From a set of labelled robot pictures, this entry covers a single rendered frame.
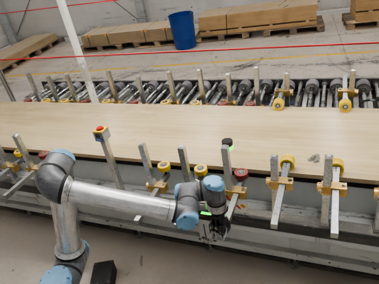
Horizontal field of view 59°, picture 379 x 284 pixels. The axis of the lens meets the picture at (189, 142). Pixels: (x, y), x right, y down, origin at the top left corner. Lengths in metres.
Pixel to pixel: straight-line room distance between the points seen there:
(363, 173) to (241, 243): 1.03
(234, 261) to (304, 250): 0.52
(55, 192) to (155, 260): 1.58
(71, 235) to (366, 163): 1.58
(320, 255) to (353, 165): 0.75
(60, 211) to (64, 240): 0.19
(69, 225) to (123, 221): 1.30
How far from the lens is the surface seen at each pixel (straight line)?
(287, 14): 7.46
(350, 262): 2.52
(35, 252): 3.34
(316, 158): 2.06
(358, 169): 2.02
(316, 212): 2.14
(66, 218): 1.66
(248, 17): 7.50
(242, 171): 1.97
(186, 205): 1.38
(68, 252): 1.82
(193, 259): 2.74
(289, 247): 2.52
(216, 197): 1.48
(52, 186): 1.37
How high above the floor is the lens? 2.11
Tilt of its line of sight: 32 degrees down
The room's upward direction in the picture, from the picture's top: 11 degrees counter-clockwise
